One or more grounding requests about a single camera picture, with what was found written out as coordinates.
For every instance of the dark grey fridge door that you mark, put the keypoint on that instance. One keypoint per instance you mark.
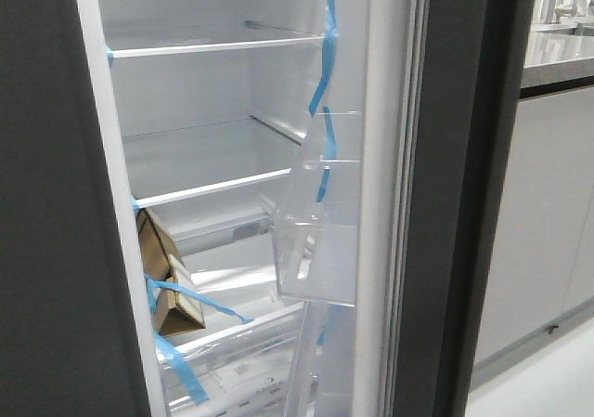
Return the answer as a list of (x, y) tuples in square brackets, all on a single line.
[(443, 79), (68, 340)]

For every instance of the clear upper door bin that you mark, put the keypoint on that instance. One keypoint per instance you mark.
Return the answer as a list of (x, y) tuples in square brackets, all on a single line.
[(315, 243)]

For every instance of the clear door bin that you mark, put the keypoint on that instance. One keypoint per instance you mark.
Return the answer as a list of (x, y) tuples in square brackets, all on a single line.
[(315, 243), (322, 369)]

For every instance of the blue tape on door bin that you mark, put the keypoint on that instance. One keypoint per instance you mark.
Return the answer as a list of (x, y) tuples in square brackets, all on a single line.
[(329, 153)]

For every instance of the lower glass fridge shelf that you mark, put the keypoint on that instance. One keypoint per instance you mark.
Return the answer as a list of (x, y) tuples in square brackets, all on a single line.
[(189, 162)]

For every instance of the glass fridge shelf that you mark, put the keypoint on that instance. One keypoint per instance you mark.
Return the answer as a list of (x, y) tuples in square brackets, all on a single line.
[(199, 39), (189, 162)]

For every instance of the clear lower door bin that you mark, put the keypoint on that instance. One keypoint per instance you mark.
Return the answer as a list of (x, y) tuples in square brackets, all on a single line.
[(322, 369)]

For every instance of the upper glass fridge shelf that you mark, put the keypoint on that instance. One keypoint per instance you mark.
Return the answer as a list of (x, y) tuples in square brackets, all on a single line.
[(199, 39)]

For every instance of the light grey cabinet door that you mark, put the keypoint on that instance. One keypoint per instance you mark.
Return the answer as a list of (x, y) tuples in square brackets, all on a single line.
[(544, 204)]

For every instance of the long blue tape strip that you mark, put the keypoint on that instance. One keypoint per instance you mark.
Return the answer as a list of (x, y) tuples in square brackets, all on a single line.
[(329, 48)]

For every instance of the brown cardboard box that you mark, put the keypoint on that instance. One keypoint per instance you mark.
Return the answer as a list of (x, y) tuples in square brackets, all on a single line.
[(175, 312)]

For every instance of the blue tape over cardboard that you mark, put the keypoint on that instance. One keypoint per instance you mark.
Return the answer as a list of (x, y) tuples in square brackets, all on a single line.
[(172, 286)]

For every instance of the clear crisper drawer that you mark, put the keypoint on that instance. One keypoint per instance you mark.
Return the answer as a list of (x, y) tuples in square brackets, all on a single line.
[(243, 368)]

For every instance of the blue tape on drawer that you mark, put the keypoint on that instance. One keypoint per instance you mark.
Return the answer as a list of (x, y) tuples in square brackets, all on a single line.
[(185, 374)]

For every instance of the grey kitchen countertop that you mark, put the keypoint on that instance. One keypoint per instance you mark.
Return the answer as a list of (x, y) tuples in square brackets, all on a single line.
[(558, 54)]

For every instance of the chrome kitchen faucet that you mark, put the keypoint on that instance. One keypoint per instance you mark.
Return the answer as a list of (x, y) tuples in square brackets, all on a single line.
[(554, 10)]

